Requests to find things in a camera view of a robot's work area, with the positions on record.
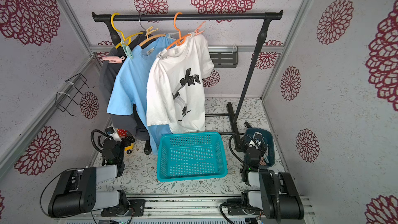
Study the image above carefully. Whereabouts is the light blue garment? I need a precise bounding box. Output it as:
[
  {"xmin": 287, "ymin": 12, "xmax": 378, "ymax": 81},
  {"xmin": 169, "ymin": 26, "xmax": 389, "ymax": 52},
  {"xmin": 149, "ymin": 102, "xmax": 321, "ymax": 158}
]
[{"xmin": 107, "ymin": 36, "xmax": 173, "ymax": 155}]

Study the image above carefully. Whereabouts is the white t-shirt black print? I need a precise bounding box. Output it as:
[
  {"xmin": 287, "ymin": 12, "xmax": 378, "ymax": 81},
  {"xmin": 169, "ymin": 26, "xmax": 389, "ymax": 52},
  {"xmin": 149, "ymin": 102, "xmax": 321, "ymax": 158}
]
[{"xmin": 146, "ymin": 34, "xmax": 214, "ymax": 134}]

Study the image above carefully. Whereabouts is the pink clothespin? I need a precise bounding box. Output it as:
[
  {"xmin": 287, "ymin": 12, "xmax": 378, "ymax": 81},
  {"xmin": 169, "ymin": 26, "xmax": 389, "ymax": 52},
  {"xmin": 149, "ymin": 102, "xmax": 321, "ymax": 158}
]
[
  {"xmin": 102, "ymin": 56, "xmax": 125, "ymax": 64},
  {"xmin": 194, "ymin": 21, "xmax": 206, "ymax": 36}
]

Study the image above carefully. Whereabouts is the dark grey t-shirt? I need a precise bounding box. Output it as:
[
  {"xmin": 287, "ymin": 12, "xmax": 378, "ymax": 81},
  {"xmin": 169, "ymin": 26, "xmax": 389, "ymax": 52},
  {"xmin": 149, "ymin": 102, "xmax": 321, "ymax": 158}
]
[{"xmin": 98, "ymin": 32, "xmax": 150, "ymax": 141}]

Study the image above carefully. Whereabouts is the mint green clothespin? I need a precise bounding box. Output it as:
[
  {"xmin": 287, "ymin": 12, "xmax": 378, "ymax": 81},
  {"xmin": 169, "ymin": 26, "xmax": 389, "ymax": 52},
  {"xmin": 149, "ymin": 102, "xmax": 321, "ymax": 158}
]
[{"xmin": 121, "ymin": 41, "xmax": 133, "ymax": 59}]

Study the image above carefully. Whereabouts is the white clothespin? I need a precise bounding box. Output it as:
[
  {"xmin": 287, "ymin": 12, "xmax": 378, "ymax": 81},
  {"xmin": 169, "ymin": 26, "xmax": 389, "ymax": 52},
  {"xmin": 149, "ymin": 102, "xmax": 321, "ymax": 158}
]
[{"xmin": 157, "ymin": 49, "xmax": 169, "ymax": 60}]

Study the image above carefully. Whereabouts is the yellow plastic hanger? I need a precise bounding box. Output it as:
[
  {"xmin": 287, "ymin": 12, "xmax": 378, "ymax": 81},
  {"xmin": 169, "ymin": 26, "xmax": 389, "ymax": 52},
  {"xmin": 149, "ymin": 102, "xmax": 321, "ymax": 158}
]
[{"xmin": 110, "ymin": 12, "xmax": 144, "ymax": 49}]

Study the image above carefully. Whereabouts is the wooden hanger metal hook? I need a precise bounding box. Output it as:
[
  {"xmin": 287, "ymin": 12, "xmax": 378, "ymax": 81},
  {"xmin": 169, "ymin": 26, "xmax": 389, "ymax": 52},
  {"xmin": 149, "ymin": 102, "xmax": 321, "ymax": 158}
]
[{"xmin": 139, "ymin": 13, "xmax": 167, "ymax": 48}]

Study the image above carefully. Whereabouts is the beige clothespin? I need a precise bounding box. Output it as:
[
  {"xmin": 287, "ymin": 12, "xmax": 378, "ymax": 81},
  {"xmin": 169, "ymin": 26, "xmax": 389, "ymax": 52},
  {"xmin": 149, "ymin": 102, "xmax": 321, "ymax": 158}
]
[{"xmin": 146, "ymin": 26, "xmax": 156, "ymax": 38}]

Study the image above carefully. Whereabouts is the grey clothespin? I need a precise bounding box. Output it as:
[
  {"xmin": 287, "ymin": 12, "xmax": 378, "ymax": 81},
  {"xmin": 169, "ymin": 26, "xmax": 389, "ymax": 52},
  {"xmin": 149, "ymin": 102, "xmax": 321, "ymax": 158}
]
[{"xmin": 167, "ymin": 32, "xmax": 180, "ymax": 40}]

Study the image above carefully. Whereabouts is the orange plastic hanger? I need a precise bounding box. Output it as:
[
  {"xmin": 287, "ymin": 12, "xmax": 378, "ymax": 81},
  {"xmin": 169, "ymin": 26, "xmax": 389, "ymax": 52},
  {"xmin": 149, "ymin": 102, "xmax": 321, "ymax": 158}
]
[{"xmin": 166, "ymin": 12, "xmax": 193, "ymax": 50}]

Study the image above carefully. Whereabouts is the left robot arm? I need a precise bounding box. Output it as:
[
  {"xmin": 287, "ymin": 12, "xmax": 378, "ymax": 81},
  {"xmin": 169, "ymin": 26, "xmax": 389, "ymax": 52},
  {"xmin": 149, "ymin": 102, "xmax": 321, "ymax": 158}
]
[{"xmin": 47, "ymin": 136, "xmax": 135, "ymax": 218}]

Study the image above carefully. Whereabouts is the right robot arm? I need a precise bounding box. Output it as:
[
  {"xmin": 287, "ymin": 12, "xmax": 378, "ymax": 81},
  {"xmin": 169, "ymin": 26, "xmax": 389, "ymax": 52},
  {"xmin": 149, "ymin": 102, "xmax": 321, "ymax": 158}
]
[{"xmin": 237, "ymin": 141, "xmax": 305, "ymax": 223}]

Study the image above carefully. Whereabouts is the colourful clothespins pile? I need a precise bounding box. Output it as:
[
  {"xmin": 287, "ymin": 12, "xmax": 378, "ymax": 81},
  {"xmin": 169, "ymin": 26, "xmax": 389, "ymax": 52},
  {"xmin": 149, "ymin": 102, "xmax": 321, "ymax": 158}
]
[{"xmin": 259, "ymin": 155, "xmax": 269, "ymax": 166}]

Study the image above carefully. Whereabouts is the dark teal clothespin bin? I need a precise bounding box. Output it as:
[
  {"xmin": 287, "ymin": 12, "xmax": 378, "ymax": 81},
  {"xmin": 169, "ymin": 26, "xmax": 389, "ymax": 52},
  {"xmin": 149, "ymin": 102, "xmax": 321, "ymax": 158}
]
[{"xmin": 242, "ymin": 128, "xmax": 275, "ymax": 172}]

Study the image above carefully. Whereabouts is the yellow plush toy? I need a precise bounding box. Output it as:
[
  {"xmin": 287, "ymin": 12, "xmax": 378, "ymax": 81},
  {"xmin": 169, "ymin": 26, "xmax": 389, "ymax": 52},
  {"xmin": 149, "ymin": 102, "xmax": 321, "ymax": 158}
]
[{"xmin": 117, "ymin": 129, "xmax": 135, "ymax": 155}]

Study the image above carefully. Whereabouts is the teal laundry basket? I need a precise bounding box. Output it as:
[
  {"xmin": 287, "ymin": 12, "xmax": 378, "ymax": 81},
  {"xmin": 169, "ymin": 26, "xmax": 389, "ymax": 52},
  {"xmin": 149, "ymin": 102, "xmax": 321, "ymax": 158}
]
[{"xmin": 157, "ymin": 132, "xmax": 228, "ymax": 182}]

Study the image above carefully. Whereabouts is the black clothes rack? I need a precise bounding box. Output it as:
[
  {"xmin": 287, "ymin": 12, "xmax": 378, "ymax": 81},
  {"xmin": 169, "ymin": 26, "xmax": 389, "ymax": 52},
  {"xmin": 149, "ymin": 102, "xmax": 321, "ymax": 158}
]
[{"xmin": 91, "ymin": 10, "xmax": 284, "ymax": 152}]

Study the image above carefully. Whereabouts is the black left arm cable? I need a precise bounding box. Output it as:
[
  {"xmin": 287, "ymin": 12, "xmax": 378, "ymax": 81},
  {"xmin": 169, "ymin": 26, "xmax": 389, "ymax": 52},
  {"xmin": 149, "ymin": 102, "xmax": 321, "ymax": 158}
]
[{"xmin": 90, "ymin": 129, "xmax": 114, "ymax": 153}]

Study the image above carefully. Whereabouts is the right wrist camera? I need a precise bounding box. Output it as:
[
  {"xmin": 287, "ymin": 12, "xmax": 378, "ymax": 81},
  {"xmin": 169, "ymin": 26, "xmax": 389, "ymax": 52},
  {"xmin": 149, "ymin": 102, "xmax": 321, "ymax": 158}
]
[{"xmin": 249, "ymin": 132, "xmax": 264, "ymax": 148}]

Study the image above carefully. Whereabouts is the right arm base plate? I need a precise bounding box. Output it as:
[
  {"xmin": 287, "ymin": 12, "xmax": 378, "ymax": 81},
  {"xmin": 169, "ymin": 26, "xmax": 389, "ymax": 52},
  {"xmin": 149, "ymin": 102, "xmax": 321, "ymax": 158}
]
[{"xmin": 225, "ymin": 198, "xmax": 263, "ymax": 216}]

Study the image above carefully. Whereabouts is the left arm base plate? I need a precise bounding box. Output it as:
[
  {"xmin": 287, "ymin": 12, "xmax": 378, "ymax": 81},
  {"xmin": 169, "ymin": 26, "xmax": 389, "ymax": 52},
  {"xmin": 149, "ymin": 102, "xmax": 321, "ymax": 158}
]
[{"xmin": 101, "ymin": 199, "xmax": 146, "ymax": 217}]

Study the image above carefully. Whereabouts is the black wire wall basket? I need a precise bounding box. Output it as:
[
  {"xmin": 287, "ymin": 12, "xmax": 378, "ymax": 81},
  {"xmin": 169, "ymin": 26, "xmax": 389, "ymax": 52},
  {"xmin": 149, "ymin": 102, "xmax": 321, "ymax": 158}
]
[{"xmin": 55, "ymin": 73, "xmax": 94, "ymax": 117}]

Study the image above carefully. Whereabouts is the black wall shelf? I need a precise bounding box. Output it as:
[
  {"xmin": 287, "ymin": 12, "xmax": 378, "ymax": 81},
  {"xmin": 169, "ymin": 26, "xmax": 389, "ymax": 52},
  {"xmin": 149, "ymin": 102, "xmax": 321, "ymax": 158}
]
[{"xmin": 209, "ymin": 46, "xmax": 238, "ymax": 68}]

